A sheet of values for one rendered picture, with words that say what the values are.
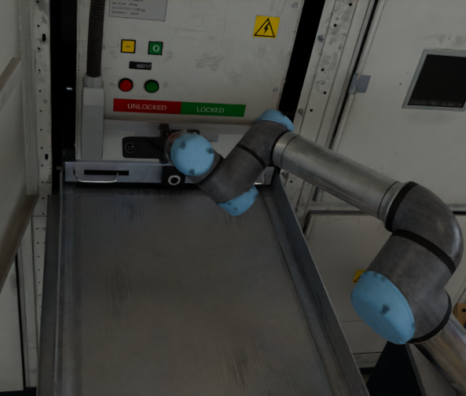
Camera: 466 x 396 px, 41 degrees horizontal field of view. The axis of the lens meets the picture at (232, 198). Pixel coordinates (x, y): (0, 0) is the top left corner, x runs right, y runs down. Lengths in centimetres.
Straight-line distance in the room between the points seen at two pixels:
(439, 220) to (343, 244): 83
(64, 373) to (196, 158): 46
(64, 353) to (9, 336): 71
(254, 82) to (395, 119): 38
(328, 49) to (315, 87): 10
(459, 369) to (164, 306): 59
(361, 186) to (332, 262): 81
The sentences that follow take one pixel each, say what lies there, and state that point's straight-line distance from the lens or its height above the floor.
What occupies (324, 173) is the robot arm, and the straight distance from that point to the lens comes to 113.
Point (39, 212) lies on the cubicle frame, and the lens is 162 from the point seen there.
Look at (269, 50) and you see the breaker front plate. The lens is 148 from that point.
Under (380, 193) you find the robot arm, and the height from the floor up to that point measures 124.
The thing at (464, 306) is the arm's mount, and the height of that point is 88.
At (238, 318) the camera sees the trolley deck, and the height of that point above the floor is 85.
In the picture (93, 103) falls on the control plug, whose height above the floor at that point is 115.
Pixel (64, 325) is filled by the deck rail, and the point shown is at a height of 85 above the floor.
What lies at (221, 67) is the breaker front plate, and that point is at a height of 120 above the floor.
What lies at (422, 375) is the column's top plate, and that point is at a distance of 151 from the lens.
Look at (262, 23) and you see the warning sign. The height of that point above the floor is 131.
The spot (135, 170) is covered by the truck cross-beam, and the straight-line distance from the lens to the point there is 158.
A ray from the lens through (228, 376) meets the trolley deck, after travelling 124.
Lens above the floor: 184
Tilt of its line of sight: 37 degrees down
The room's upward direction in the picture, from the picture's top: 12 degrees clockwise
